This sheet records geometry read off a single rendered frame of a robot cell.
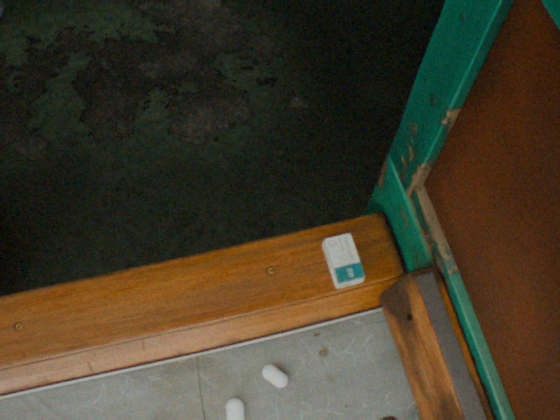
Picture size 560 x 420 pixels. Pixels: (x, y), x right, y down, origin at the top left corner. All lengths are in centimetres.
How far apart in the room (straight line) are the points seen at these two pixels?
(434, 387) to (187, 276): 32
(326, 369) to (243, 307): 12
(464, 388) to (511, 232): 19
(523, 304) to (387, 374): 25
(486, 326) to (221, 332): 31
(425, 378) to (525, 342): 14
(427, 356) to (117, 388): 36
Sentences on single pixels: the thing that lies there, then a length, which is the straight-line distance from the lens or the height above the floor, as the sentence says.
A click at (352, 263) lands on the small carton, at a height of 78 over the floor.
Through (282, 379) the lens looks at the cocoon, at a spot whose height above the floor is 76.
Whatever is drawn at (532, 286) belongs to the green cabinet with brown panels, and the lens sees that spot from 63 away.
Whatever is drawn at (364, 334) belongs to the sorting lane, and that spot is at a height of 74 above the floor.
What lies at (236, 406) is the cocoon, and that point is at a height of 76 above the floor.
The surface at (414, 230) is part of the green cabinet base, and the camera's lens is 82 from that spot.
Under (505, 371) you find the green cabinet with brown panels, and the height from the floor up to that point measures 89.
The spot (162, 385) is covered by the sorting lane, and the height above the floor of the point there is 74.
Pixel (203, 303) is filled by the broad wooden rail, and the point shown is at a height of 76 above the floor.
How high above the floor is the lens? 154
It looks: 63 degrees down
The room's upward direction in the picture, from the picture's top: 9 degrees clockwise
